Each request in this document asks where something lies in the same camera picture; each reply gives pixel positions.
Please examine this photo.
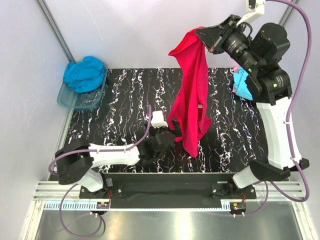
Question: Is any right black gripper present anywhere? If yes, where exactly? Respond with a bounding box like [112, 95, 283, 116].
[195, 13, 261, 74]

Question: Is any red t shirt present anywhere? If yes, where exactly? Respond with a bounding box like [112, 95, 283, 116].
[167, 26, 212, 158]

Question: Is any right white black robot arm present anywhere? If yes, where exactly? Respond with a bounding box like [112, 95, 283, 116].
[195, 14, 310, 199]

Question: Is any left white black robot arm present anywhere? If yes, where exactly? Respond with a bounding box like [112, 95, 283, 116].
[55, 119, 182, 198]

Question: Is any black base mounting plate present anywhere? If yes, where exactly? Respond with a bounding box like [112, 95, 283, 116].
[79, 173, 256, 211]

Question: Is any folded light blue t shirt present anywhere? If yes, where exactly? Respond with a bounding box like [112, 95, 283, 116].
[235, 67, 253, 101]

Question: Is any blue crumpled t shirt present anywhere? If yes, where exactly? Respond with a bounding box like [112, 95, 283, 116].
[62, 56, 106, 94]

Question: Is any clear teal plastic bin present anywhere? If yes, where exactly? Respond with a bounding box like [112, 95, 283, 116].
[57, 63, 108, 111]

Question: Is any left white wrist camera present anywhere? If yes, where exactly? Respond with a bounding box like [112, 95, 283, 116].
[151, 110, 168, 129]

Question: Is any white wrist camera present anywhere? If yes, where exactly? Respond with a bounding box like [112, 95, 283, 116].
[236, 0, 266, 26]
[151, 110, 168, 129]

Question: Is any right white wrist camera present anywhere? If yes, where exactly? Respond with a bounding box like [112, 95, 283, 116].
[236, 0, 266, 26]

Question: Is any right aluminium corner post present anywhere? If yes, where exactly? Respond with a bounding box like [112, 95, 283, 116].
[278, 0, 301, 27]

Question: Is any aluminium corner post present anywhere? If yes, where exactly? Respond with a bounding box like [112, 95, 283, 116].
[278, 0, 301, 27]
[35, 0, 76, 62]

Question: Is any white slotted cable duct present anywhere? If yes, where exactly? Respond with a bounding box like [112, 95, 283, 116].
[44, 201, 110, 211]

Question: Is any left aluminium corner post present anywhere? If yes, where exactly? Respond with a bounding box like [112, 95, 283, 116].
[35, 0, 76, 62]

